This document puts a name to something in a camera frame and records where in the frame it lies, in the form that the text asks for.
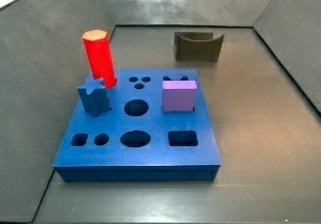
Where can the blue shape sorter board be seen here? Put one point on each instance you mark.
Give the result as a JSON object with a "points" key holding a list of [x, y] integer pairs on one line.
{"points": [[136, 142]]}

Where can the purple rectangular block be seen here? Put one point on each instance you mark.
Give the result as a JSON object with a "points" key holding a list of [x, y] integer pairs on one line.
{"points": [[179, 96]]}

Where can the red octagonal prism block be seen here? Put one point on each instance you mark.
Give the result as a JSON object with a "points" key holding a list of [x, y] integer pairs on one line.
{"points": [[98, 49]]}

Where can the blue star prism block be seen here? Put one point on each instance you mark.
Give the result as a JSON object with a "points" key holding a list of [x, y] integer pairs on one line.
{"points": [[94, 96]]}

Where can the black curved fixture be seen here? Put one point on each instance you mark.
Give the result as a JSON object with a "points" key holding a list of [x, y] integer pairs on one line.
{"points": [[197, 46]]}

